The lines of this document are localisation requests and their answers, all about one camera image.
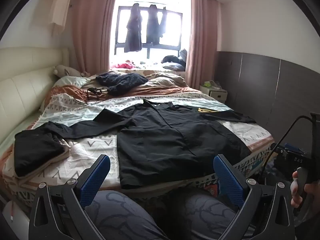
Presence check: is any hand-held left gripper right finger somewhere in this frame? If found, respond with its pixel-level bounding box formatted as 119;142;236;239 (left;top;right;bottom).
213;154;295;240

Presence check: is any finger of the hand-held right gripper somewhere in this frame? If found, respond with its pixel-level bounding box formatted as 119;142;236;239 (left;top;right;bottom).
284;143;304;153

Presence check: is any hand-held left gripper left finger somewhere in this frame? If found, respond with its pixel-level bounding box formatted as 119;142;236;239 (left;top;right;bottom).
28;154;111;240

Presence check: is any black jacket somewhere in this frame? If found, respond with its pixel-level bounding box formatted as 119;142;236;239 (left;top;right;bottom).
47;99;257;189

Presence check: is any dark clothes pile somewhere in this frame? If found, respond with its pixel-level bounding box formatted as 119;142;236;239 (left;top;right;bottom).
161;49;187;71

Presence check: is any person's right hand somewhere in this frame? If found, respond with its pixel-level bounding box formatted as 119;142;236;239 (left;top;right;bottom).
290;171;320;207

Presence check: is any patterned white blanket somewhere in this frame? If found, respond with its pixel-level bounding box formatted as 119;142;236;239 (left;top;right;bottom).
2;92;274;200

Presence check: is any person's right leg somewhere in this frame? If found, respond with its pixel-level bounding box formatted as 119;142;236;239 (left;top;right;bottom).
172;187;242;240

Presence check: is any folded black garment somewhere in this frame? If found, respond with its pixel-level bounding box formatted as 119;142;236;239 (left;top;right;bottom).
14;122;72;178

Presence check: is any white nightstand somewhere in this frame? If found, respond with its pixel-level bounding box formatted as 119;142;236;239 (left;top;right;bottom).
199;81;228;103

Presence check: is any pale green pillow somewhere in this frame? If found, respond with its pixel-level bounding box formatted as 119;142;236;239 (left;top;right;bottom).
54;76;90;88

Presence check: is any black knitted sweater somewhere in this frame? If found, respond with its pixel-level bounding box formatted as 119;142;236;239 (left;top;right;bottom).
96;72;149;96

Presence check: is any grey plush toy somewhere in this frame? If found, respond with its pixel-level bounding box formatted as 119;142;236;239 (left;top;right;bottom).
53;64;89;78

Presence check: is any brown and beige duvet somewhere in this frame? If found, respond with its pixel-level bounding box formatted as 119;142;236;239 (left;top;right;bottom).
47;71;190;105

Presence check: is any cream padded bed headboard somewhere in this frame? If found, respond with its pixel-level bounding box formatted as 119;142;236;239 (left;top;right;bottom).
0;47;69;143

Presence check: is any red cloth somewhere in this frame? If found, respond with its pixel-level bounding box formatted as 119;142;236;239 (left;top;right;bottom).
111;60;135;70

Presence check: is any pink curtain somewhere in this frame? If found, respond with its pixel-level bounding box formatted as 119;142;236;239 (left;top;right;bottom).
185;0;222;88
71;0;120;77

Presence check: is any hanging dark garment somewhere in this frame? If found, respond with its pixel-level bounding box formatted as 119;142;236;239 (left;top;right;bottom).
124;3;143;53
146;4;161;45

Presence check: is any hanging cream cloth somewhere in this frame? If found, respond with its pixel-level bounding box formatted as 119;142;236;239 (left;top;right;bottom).
49;0;75;34

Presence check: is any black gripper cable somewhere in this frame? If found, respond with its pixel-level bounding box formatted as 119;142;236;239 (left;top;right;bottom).
260;116;313;178

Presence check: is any thin black cable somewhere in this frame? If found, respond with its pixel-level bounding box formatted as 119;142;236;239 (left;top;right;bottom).
72;86;109;105

